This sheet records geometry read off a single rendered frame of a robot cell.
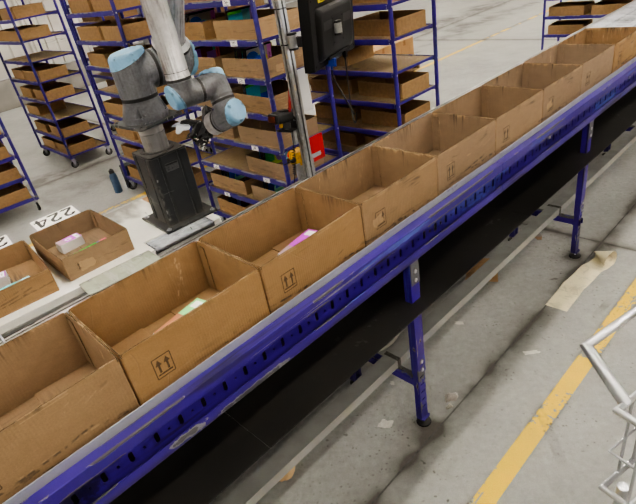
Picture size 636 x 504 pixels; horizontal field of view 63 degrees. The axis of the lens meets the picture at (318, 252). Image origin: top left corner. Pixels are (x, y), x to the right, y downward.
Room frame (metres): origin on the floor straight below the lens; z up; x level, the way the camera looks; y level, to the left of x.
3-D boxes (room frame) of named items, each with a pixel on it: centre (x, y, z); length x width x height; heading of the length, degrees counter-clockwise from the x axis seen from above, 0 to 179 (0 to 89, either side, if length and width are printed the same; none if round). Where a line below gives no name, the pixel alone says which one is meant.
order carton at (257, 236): (1.37, 0.09, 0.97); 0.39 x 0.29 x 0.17; 130
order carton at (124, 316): (1.12, 0.40, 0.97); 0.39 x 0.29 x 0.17; 130
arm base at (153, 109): (2.23, 0.60, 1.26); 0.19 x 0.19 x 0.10
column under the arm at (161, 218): (2.23, 0.60, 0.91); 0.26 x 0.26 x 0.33; 37
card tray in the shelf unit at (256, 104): (3.16, 0.11, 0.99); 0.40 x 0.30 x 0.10; 36
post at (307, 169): (2.42, -0.03, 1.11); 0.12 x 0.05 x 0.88; 130
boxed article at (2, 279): (1.85, 1.28, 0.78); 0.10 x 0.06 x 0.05; 116
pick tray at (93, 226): (2.03, 0.98, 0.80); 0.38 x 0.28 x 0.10; 40
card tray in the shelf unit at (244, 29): (3.15, 0.10, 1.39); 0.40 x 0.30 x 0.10; 39
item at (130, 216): (2.06, 0.97, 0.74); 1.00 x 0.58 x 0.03; 127
